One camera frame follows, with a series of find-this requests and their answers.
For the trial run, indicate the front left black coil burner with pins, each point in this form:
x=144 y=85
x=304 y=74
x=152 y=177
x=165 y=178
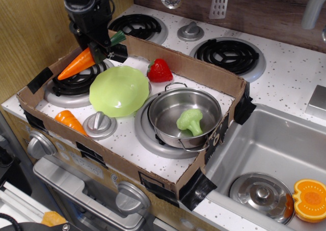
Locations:
x=73 y=92

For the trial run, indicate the hanging silver spatula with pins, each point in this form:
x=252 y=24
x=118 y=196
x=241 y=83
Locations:
x=218 y=9

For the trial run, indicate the orange toy carrot green stem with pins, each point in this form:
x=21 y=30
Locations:
x=83 y=61

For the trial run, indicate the silver stove top knob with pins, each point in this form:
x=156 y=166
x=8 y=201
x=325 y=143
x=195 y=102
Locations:
x=99 y=126

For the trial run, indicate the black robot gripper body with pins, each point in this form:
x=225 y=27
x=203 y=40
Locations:
x=89 y=20

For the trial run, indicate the left silver oven knob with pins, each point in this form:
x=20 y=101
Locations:
x=40 y=146

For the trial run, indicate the steel pot lid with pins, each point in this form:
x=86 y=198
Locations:
x=265 y=194

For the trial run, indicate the back left black coil burner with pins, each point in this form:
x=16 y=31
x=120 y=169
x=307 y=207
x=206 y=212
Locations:
x=141 y=26

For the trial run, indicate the silver stove knob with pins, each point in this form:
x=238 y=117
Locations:
x=190 y=33
x=99 y=126

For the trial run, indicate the silver oven knob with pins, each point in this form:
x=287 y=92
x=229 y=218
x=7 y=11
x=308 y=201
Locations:
x=40 y=146
x=130 y=199

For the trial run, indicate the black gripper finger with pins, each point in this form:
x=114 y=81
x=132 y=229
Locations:
x=100 y=53

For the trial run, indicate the light green plastic plate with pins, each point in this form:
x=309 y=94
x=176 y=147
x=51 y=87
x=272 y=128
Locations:
x=119 y=91

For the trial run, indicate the silver faucet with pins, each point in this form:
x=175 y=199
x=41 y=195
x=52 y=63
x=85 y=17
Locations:
x=311 y=14

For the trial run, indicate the small orange toy carrot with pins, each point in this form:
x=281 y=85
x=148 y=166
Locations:
x=67 y=118

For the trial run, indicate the red toy strawberry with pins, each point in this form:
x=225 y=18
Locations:
x=159 y=71

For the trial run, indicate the black coil burner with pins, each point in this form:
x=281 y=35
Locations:
x=73 y=92
x=233 y=54
x=141 y=26

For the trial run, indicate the cardboard fence with black tape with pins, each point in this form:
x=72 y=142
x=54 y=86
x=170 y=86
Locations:
x=168 y=179

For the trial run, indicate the right silver oven knob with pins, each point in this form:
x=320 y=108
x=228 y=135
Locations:
x=130 y=199

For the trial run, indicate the silver oven door handle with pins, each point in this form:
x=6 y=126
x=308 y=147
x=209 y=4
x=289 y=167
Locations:
x=94 y=203

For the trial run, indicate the orange toy half fruit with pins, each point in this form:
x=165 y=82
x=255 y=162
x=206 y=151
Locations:
x=309 y=200

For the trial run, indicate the green toy broccoli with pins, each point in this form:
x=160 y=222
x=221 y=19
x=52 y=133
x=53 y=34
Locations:
x=190 y=120

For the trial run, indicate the silver back stove knob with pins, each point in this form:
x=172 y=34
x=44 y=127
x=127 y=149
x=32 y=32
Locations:
x=190 y=33

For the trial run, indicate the small steel pot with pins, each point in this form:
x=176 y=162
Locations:
x=167 y=107

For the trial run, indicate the silver sink basin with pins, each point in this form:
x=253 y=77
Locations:
x=274 y=143

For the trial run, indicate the silver faucet base block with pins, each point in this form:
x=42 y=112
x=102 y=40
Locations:
x=316 y=105

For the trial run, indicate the back right black coil burner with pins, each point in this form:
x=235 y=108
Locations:
x=233 y=54

